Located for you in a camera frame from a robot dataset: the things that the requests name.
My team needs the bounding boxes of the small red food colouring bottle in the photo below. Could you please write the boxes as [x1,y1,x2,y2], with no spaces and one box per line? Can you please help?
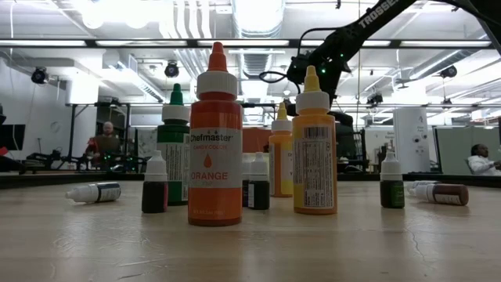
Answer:
[141,150,169,215]

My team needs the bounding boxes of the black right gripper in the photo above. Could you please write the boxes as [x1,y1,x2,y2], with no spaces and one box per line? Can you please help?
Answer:
[329,89,355,128]

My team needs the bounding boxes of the black overhead frame beam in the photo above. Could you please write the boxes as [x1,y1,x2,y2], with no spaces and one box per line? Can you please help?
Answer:
[0,38,501,49]

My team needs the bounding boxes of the black wall screen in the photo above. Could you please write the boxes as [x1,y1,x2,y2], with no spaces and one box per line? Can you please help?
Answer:
[0,124,27,152]

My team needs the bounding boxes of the green partition wall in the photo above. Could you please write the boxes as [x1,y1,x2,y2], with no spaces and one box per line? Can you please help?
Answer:
[434,125,501,175]

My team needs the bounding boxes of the large yellow food colouring bottle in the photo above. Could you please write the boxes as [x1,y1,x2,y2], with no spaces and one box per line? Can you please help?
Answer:
[292,65,338,215]
[268,102,294,198]

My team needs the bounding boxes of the orange partition panel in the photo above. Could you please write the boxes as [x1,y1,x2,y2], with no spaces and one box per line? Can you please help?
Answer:
[241,127,275,154]

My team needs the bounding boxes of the small blue food colouring bottle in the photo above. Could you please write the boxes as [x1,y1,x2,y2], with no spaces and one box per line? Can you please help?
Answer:
[241,153,251,208]

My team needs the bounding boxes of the small green food colouring bottle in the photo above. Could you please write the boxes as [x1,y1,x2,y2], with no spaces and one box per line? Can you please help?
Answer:
[380,150,405,209]

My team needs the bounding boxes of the large orange food colouring bottle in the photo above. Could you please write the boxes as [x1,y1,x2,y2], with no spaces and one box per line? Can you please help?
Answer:
[187,41,243,227]

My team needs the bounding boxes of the large green food colouring bottle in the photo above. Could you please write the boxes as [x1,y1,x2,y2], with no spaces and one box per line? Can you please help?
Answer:
[156,82,192,207]

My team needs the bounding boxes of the black metal table frame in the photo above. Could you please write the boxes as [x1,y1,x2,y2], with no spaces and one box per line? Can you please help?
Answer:
[0,171,501,190]

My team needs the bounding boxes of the black metal rack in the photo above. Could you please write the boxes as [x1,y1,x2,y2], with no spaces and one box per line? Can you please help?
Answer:
[69,102,132,173]

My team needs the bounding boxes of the white round column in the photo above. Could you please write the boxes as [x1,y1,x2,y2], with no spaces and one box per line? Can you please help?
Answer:
[393,107,431,173]

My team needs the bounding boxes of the small brown food colouring bottle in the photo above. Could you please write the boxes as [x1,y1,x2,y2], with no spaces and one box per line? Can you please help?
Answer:
[409,183,470,207]

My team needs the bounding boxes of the small black food colouring bottle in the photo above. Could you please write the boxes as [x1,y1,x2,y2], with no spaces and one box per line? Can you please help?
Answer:
[247,151,271,211]

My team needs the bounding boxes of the person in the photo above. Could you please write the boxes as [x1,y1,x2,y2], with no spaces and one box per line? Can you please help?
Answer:
[467,143,501,176]
[86,121,122,165]

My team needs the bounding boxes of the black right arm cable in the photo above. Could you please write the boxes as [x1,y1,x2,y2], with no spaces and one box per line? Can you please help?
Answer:
[258,70,301,85]

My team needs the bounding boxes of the dark blue bottle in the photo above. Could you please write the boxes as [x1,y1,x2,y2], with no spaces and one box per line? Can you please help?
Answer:
[64,181,122,204]

